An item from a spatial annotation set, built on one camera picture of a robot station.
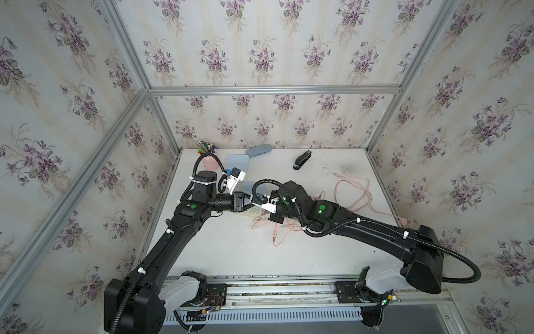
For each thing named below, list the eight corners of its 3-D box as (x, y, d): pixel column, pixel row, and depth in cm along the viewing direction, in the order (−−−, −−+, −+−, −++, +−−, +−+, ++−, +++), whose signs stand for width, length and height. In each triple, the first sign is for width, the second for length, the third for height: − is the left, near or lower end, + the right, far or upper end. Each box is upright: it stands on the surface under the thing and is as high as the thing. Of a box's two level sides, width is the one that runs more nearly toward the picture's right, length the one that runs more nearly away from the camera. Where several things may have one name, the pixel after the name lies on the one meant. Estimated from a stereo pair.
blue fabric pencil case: (248, 158, 118) (247, 155, 116) (244, 152, 121) (244, 148, 119) (272, 150, 123) (272, 147, 120) (268, 144, 126) (268, 141, 124)
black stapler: (291, 167, 113) (291, 163, 110) (305, 153, 120) (307, 149, 117) (296, 171, 111) (297, 166, 109) (311, 156, 119) (312, 152, 116)
